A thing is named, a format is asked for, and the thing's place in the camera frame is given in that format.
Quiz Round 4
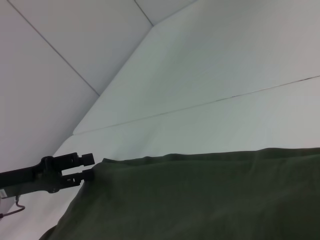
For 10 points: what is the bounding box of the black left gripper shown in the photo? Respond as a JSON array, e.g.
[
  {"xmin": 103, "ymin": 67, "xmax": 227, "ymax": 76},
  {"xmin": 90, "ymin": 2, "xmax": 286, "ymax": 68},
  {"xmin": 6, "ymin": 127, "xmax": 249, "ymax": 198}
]
[{"xmin": 0, "ymin": 152, "xmax": 96, "ymax": 198}]

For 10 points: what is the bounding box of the dark green printed t-shirt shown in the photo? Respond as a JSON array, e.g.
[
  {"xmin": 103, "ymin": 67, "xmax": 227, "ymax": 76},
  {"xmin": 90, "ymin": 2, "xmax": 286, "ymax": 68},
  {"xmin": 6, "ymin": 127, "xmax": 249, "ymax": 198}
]
[{"xmin": 38, "ymin": 147, "xmax": 320, "ymax": 240}]

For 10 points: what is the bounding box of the left gripper cable connector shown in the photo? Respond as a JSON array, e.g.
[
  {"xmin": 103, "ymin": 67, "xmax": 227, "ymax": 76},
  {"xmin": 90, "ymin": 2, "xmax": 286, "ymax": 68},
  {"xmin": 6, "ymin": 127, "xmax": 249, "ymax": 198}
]
[{"xmin": 0, "ymin": 194, "xmax": 26, "ymax": 219}]

